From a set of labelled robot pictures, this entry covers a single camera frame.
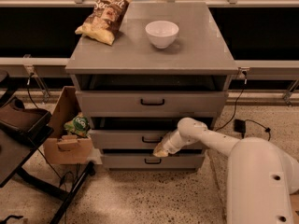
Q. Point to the grey bottom drawer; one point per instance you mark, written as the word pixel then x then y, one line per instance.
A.
pixel 140 161

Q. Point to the brown yellow chip bag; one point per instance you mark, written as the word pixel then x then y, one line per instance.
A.
pixel 105 21

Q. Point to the green snack bag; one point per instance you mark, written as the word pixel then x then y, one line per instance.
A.
pixel 78 125

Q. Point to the grey drawer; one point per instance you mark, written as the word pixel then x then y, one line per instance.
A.
pixel 140 161
pixel 151 104
pixel 107 140

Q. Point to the black power adapter with cable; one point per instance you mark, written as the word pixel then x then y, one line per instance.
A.
pixel 240 124

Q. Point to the white ceramic bowl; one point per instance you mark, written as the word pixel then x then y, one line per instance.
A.
pixel 161 34

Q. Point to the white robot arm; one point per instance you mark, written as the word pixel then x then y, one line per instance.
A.
pixel 261 177

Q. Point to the open cardboard box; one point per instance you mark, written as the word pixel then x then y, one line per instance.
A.
pixel 64 146

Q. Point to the black stand with tray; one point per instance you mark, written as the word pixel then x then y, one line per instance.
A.
pixel 22 132

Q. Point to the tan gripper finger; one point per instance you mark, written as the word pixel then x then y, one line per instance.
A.
pixel 161 149

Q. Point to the grey top drawer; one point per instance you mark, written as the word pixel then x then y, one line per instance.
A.
pixel 151 104

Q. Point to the grey drawer cabinet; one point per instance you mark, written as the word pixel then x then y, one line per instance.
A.
pixel 198 60

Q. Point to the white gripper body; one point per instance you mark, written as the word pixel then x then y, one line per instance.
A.
pixel 170 145

